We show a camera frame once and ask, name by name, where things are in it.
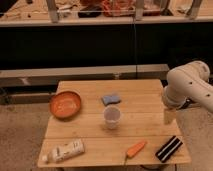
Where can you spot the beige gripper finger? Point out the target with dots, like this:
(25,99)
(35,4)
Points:
(169,115)

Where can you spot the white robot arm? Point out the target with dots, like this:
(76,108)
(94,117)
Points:
(189,81)

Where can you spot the cluttered background shelf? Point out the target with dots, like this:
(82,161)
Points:
(23,13)

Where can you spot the grey metal bench rail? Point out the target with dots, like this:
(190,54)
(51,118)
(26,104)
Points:
(51,76)

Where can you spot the white plastic bottle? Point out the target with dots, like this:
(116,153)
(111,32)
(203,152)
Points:
(64,152)

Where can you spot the black white striped block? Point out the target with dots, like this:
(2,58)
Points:
(168,149)

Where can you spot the blue sponge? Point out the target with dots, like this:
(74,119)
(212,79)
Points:
(111,99)

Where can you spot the orange toy carrot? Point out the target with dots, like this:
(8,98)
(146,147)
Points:
(133,150)

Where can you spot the orange bowl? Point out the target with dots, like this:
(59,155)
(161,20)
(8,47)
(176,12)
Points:
(65,104)

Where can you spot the wooden table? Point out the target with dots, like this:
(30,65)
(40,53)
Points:
(142,119)

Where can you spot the white ceramic cup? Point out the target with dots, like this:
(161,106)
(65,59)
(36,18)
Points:
(111,116)

